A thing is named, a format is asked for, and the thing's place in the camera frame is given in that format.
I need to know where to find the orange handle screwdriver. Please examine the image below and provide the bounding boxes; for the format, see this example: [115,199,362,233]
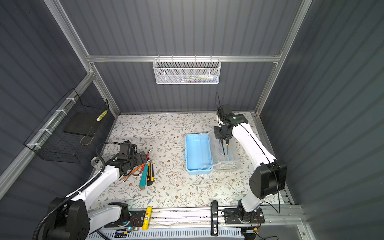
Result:
[226,140,230,158]

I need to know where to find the orange pen tool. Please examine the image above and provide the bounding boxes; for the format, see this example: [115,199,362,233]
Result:
[121,164,148,181]

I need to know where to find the red pencil tool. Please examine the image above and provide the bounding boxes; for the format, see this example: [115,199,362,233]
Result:
[140,150,151,173]

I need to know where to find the blue plastic tool box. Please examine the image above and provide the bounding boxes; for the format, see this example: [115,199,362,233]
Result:
[185,131,240,175]

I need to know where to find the teal utility knife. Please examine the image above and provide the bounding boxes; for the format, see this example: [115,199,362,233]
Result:
[139,164,150,190]

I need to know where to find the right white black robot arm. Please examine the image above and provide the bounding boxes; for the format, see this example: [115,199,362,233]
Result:
[214,108,287,222]

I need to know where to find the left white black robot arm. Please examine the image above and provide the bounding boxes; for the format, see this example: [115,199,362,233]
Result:
[32,141,149,240]

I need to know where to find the black wire side basket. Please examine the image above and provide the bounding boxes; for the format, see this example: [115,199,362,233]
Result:
[24,91,110,164]

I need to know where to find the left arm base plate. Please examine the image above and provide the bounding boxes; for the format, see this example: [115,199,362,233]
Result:
[104,210,146,228]

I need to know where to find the yellow marker on rail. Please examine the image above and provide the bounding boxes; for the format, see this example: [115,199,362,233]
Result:
[142,207,153,230]

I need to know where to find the black remote on rail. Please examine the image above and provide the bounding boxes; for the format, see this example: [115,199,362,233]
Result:
[211,200,219,237]

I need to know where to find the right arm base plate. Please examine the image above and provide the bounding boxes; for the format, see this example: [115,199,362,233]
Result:
[222,208,265,225]

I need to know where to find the white wire wall basket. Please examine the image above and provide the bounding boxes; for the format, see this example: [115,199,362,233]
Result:
[153,58,222,85]

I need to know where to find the aluminium front rail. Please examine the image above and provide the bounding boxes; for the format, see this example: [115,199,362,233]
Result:
[62,206,304,229]

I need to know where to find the white perforated cable tray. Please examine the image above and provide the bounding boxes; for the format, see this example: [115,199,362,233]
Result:
[86,228,244,240]

